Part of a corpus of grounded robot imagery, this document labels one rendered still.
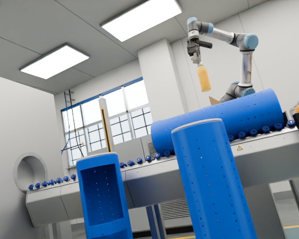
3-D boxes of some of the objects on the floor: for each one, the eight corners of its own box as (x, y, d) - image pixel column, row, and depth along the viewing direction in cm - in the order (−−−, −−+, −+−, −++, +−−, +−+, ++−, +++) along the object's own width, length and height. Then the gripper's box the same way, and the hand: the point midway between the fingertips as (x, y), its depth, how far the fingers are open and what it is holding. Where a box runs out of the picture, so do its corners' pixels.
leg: (320, 278, 153) (286, 177, 167) (330, 277, 151) (295, 175, 165) (322, 282, 147) (287, 178, 161) (333, 282, 146) (297, 176, 160)
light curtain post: (132, 277, 219) (100, 100, 257) (138, 277, 217) (106, 98, 255) (129, 280, 213) (98, 99, 251) (135, 280, 212) (102, 97, 249)
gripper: (189, 43, 183) (191, 70, 178) (185, 36, 172) (188, 64, 168) (200, 41, 180) (203, 68, 175) (197, 33, 169) (200, 62, 165)
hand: (200, 63), depth 171 cm, fingers closed on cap, 4 cm apart
